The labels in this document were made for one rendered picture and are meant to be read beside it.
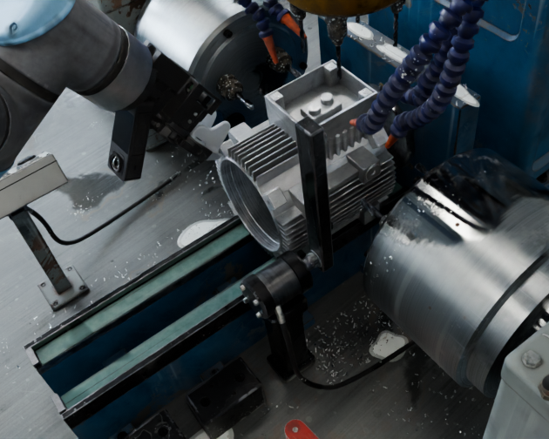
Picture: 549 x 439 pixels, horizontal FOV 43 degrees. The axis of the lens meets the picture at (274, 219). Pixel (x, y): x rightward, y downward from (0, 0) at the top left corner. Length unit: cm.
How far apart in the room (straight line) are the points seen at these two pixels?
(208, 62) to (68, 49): 40
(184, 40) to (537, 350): 70
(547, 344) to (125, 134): 53
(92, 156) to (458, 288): 91
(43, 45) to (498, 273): 52
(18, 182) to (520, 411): 74
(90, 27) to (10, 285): 68
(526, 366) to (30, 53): 56
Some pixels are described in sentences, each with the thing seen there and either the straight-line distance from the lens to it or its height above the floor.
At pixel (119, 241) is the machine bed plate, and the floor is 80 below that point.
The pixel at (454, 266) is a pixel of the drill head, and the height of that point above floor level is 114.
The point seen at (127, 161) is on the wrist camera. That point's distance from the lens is 87.
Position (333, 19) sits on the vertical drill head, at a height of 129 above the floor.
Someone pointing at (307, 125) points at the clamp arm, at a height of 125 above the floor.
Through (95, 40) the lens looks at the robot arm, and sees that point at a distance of 76.
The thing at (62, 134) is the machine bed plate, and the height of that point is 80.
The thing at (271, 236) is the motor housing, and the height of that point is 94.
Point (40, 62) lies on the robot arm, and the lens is 74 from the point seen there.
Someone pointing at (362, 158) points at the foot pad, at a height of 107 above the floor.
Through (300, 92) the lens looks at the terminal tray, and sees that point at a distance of 100.
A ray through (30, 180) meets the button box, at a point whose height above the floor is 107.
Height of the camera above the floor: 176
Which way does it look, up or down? 50 degrees down
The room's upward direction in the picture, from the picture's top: 10 degrees counter-clockwise
